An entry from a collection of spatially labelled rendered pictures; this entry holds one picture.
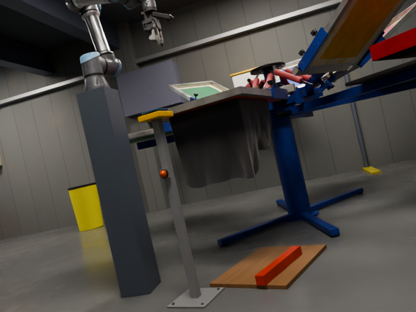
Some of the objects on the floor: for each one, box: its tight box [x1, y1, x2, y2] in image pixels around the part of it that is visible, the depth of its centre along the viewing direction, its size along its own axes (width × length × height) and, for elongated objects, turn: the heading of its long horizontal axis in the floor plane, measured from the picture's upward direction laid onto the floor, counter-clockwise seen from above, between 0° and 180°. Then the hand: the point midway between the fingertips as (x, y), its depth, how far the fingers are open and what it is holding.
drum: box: [67, 182, 103, 232], centre depth 572 cm, size 44×42×67 cm
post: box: [137, 111, 225, 308], centre depth 190 cm, size 22×22×96 cm
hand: (161, 43), depth 212 cm, fingers open, 4 cm apart
